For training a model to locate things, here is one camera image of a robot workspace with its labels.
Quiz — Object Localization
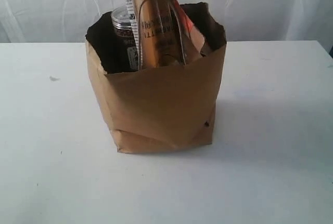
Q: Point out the clear can with pull-tab lid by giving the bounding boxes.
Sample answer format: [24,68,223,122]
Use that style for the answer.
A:
[111,6,138,71]

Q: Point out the spaghetti package dark blue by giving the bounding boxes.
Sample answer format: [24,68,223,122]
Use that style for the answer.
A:
[125,0,186,70]

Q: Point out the brown orange snack pouch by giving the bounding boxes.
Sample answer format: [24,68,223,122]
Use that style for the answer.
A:
[170,0,206,64]

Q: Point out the brown paper shopping bag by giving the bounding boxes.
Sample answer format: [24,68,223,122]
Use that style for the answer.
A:
[86,2,227,153]

